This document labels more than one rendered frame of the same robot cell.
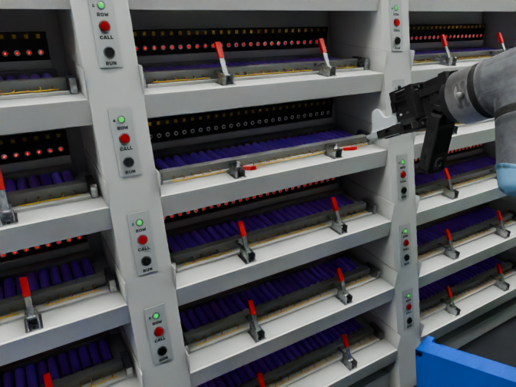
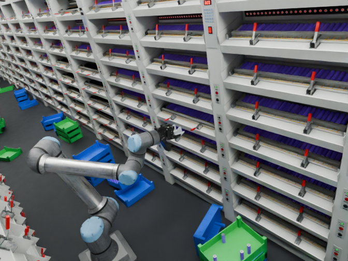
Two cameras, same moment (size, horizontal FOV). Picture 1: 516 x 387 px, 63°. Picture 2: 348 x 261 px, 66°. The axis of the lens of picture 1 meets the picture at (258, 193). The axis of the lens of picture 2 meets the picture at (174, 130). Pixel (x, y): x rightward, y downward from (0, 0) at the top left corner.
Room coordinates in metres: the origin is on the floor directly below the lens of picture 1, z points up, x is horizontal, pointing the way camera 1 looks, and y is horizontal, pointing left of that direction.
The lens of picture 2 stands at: (0.62, -1.71, 1.62)
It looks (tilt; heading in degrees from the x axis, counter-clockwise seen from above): 29 degrees down; 82
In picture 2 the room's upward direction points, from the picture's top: 11 degrees counter-clockwise
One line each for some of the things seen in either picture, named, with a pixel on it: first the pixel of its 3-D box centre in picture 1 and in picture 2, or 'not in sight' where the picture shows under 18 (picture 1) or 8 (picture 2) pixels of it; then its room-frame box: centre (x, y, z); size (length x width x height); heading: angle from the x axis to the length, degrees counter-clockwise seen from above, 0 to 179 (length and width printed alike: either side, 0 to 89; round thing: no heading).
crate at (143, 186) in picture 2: not in sight; (134, 189); (0.45, 0.23, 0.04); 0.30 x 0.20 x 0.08; 28
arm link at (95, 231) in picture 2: not in sight; (96, 233); (0.19, -0.39, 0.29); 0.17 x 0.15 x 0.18; 67
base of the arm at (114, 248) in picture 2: not in sight; (102, 247); (0.19, -0.40, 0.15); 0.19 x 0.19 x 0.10
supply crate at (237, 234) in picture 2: not in sight; (232, 246); (0.94, -0.84, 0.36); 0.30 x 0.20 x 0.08; 19
